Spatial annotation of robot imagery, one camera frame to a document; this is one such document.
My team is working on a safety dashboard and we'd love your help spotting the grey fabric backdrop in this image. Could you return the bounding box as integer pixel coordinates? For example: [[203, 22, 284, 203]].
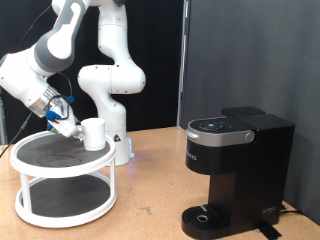
[[179, 0, 320, 226]]

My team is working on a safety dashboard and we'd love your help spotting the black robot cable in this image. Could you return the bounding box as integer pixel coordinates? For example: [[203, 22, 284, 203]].
[[0, 4, 74, 158]]

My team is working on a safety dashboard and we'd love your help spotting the black tape strip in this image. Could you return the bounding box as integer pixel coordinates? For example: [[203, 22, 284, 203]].
[[256, 221, 283, 240]]

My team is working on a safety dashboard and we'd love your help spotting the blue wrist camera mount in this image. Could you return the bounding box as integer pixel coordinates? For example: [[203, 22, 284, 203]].
[[44, 109, 64, 132]]

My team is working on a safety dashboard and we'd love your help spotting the black power cord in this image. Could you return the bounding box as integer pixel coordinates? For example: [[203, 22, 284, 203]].
[[279, 203, 304, 217]]

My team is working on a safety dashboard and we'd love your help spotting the white mug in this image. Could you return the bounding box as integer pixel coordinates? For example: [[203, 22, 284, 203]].
[[79, 117, 107, 152]]

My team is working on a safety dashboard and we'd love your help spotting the white two-tier turntable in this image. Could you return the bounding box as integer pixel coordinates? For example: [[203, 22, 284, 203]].
[[9, 127, 118, 229]]

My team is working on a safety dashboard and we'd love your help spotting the Keurig water reservoir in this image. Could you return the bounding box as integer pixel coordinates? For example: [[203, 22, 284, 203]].
[[220, 106, 266, 118]]

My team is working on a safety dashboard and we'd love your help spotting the metal frame post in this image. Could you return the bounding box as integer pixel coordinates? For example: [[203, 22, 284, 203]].
[[0, 96, 7, 146], [175, 0, 192, 128]]

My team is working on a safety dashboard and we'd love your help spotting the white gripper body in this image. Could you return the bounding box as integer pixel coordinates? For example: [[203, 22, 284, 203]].
[[49, 103, 83, 138]]

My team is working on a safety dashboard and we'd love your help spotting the black Keurig coffee machine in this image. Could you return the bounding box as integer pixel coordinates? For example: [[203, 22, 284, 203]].
[[181, 108, 296, 240]]

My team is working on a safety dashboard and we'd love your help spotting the black curtain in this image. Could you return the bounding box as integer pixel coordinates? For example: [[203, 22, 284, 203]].
[[0, 0, 184, 145]]

